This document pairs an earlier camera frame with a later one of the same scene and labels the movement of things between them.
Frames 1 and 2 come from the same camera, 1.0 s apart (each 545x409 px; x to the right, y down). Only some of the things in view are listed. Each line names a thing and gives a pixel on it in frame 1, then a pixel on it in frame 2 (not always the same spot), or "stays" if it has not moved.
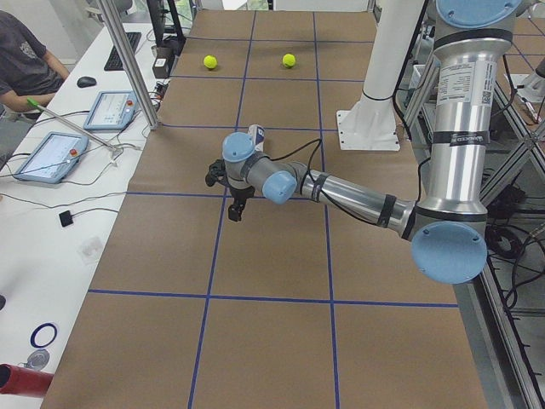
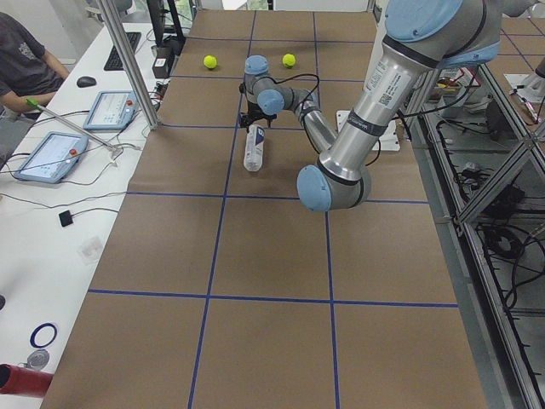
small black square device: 65,219 stays
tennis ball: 289,60 stays
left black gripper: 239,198 -> 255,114
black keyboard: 114,61 stays
